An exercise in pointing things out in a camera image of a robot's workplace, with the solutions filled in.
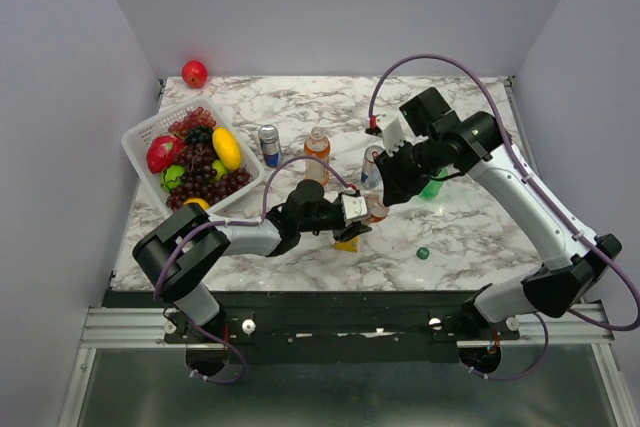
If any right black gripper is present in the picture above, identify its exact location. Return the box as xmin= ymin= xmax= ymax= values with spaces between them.
xmin=372 ymin=136 xmax=442 ymax=207

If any orange bottle front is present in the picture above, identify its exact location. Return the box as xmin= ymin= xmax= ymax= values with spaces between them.
xmin=363 ymin=192 xmax=390 ymax=225

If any orange bottle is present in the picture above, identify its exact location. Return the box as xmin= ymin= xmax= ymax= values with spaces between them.
xmin=363 ymin=192 xmax=390 ymax=225
xmin=304 ymin=127 xmax=331 ymax=185

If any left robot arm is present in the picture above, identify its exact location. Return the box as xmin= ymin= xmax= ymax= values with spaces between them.
xmin=132 ymin=180 xmax=371 ymax=342

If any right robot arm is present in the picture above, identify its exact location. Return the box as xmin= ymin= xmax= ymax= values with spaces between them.
xmin=370 ymin=88 xmax=621 ymax=339

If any green plastic bottle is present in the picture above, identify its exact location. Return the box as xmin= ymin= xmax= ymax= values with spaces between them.
xmin=419 ymin=168 xmax=448 ymax=201

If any green bottle cap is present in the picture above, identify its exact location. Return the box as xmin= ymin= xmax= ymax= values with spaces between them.
xmin=416 ymin=247 xmax=430 ymax=260

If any orange bottle rear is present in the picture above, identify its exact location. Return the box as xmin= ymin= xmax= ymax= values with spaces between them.
xmin=304 ymin=127 xmax=331 ymax=185

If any yellow candy bag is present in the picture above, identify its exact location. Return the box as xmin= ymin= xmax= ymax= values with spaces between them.
xmin=333 ymin=238 xmax=359 ymax=252

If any blue silver can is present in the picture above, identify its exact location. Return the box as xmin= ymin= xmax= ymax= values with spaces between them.
xmin=258 ymin=125 xmax=282 ymax=168
xmin=360 ymin=145 xmax=384 ymax=190

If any green apple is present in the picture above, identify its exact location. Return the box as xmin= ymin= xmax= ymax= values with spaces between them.
xmin=212 ymin=159 xmax=228 ymax=182

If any yellow mango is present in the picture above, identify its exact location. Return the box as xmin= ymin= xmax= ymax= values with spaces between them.
xmin=212 ymin=127 xmax=243 ymax=171

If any yellow lemon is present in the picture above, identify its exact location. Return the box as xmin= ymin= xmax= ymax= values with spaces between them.
xmin=183 ymin=197 xmax=210 ymax=210

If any purple grape bunch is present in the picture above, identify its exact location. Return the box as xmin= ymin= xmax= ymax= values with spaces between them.
xmin=165 ymin=144 xmax=253 ymax=211

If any black grape bunch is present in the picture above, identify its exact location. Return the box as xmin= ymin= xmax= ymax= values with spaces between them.
xmin=185 ymin=125 xmax=214 ymax=145

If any red grape bunch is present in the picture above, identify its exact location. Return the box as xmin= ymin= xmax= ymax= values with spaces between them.
xmin=168 ymin=107 xmax=217 ymax=138

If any green round fruit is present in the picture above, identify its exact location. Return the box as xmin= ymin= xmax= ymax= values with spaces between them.
xmin=160 ymin=165 xmax=185 ymax=193

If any red dragon fruit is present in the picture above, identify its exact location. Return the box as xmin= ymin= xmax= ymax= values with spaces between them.
xmin=146 ymin=134 xmax=185 ymax=174

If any red apple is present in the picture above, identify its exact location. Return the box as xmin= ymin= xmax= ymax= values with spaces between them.
xmin=181 ymin=60 xmax=208 ymax=89

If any white plastic fruit basket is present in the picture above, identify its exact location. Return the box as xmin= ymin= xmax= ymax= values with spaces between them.
xmin=121 ymin=97 xmax=265 ymax=219

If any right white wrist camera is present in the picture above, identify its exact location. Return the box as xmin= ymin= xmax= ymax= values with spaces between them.
xmin=378 ymin=117 xmax=405 ymax=156

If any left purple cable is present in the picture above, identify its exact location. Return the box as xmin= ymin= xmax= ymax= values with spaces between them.
xmin=153 ymin=155 xmax=359 ymax=384

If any purple cable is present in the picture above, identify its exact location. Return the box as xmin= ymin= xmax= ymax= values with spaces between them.
xmin=368 ymin=53 xmax=640 ymax=382
xmin=153 ymin=155 xmax=359 ymax=384

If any black base frame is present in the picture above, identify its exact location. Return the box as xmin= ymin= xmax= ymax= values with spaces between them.
xmin=102 ymin=289 xmax=521 ymax=364

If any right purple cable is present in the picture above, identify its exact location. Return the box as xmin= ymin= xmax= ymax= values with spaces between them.
xmin=368 ymin=53 xmax=640 ymax=382

